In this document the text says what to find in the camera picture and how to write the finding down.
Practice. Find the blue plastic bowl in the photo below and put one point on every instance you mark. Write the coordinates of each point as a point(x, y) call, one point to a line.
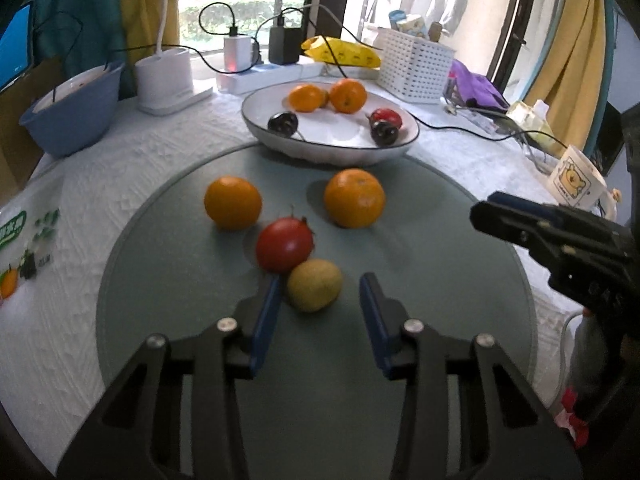
point(75, 120)

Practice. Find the pink white bowl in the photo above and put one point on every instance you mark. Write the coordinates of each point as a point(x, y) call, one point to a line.
point(70, 87)

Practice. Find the tablet screen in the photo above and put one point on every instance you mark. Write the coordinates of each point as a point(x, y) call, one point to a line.
point(14, 50)

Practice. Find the brown cap bottle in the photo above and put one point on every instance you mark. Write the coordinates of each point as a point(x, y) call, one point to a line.
point(435, 30)

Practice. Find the brown cardboard box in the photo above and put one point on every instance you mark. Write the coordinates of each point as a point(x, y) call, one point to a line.
point(20, 125)

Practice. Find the white blue bottle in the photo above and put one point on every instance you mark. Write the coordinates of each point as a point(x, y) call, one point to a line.
point(406, 22)

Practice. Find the dark purple round fruit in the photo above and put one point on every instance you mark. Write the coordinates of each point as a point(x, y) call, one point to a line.
point(282, 123)
point(384, 133)

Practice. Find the white bear mug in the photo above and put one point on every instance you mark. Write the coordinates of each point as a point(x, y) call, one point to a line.
point(575, 180)

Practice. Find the white desk lamp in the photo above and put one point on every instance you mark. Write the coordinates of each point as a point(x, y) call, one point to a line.
point(165, 80)

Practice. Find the purple cloth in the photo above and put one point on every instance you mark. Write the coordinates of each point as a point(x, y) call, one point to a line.
point(475, 85)

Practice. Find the round grey mat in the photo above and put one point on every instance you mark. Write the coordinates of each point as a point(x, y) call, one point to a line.
point(320, 410)

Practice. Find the white charger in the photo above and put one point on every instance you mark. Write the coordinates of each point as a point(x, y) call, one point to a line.
point(236, 54)

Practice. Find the white perforated basket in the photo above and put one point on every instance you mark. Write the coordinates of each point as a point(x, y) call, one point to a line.
point(412, 67)

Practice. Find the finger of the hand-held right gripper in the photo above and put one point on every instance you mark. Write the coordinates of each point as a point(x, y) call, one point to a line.
point(535, 207)
point(500, 225)

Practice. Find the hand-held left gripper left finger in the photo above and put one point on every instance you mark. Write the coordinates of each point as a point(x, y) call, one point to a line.
point(264, 332)

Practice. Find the teal curtain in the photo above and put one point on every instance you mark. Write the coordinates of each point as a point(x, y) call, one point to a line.
point(75, 5)

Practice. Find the orange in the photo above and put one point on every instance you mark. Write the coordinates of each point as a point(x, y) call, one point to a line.
point(305, 98)
point(348, 95)
point(354, 198)
point(233, 203)

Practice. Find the yellow plastic bag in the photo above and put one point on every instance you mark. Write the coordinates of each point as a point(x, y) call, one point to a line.
point(345, 51)

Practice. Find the red round fruit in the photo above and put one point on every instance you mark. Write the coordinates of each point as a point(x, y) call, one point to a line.
point(285, 245)
point(385, 115)

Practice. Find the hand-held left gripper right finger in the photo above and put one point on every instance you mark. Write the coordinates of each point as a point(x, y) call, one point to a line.
point(374, 327)

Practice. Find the yellow curtain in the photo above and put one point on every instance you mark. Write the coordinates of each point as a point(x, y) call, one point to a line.
point(150, 5)
point(570, 45)

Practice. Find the green label leaflet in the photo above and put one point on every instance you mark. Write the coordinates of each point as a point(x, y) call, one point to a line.
point(27, 250)

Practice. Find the white round plate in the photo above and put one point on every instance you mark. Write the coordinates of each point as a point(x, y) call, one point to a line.
point(335, 140)

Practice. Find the yellow tissue pack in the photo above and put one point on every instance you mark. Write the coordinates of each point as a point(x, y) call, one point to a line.
point(530, 116)

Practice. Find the black charger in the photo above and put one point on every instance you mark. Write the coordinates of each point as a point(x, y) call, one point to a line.
point(284, 45)

